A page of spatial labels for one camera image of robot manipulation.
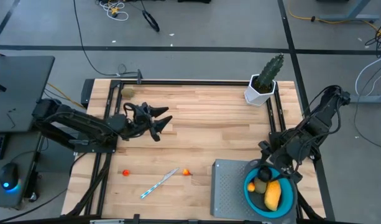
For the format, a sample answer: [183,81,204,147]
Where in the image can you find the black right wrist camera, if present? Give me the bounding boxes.
[257,139,271,154]

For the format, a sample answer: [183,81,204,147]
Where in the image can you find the wooden desk grey legs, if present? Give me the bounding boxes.
[317,0,380,22]

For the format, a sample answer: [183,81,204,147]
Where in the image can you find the black computer mouse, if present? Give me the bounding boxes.
[0,162,22,192]

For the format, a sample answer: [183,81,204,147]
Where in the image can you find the white coiled cable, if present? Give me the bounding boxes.
[98,0,129,22]

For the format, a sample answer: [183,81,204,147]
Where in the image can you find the black round ball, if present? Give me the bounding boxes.
[257,166,273,183]

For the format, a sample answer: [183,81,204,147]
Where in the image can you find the tangled black cables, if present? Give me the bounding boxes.
[364,18,381,60]

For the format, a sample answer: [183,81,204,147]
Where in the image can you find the grey desk foot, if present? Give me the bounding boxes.
[347,95,381,104]

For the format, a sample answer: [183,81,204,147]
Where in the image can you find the white floor cable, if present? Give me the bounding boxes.
[354,51,381,97]

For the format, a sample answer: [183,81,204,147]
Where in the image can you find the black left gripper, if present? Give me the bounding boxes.
[130,106,173,142]

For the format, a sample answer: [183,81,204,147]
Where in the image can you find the dark grey desk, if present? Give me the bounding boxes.
[0,55,56,134]

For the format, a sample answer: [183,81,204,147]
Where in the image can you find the thin yellow floor cable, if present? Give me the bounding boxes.
[47,82,86,110]

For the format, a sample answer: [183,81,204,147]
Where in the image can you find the black cable loop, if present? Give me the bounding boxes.
[141,9,161,33]

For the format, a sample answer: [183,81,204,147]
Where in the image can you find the silver white flat bar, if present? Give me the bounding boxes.
[89,219,126,224]

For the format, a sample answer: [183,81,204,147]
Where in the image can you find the blue collapsible bowl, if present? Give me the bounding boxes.
[243,166,298,219]

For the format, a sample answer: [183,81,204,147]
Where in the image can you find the green cactus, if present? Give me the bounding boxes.
[255,53,285,90]

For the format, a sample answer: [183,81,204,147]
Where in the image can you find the black aluminium frame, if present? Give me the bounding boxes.
[65,68,336,224]

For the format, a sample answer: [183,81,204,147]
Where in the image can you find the yellow orange oblong fruit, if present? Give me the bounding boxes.
[264,180,282,212]

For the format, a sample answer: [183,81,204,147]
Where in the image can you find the dark keyboard shelf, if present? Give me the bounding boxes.
[0,132,42,209]

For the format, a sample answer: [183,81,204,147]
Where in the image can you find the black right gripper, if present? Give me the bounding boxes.
[267,143,303,184]

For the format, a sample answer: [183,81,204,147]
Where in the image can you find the grey perforated metal riser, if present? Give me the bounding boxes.
[210,159,298,224]

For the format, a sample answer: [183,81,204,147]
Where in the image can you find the long black floor cable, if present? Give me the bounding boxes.
[72,0,140,77]

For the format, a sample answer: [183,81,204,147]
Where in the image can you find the white angular plant pot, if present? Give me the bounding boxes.
[244,73,277,107]

